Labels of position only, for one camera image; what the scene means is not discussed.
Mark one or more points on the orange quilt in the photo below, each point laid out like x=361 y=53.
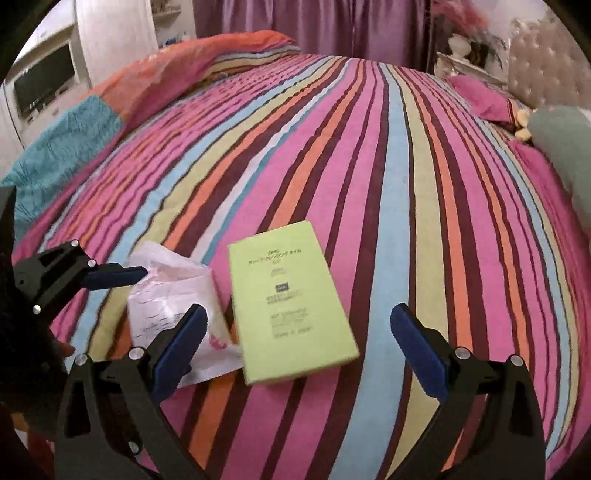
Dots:
x=184 y=64

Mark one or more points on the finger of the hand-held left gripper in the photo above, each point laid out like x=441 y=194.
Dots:
x=115 y=277
x=7 y=212

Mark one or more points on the pink pillow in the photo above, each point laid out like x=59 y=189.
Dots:
x=485 y=99

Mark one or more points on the teal blanket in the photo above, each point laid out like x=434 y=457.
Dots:
x=60 y=143

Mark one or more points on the yellow plush toy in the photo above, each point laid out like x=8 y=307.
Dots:
x=524 y=124

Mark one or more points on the green pillow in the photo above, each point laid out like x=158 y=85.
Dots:
x=565 y=147

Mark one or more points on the striped bedspread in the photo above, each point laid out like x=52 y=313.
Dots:
x=392 y=207

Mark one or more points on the white television cabinet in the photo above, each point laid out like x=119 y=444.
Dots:
x=32 y=78

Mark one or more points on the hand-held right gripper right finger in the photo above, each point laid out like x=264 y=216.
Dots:
x=418 y=350

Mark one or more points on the white plastic packet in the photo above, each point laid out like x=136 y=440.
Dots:
x=171 y=295

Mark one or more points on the pink flower bouquet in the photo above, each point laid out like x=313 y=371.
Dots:
x=466 y=23

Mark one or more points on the ornate white nightstand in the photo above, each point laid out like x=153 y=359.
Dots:
x=466 y=67

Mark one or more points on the tufted beige headboard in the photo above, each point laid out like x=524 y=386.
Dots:
x=549 y=64

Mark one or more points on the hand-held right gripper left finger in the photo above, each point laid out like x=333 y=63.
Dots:
x=178 y=350

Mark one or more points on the flat screen television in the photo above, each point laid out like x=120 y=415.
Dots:
x=44 y=83

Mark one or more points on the light green box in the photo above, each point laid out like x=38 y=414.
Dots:
x=286 y=314

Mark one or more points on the purple curtain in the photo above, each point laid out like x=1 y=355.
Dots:
x=314 y=27

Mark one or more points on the white wardrobe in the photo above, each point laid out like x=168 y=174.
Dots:
x=115 y=37

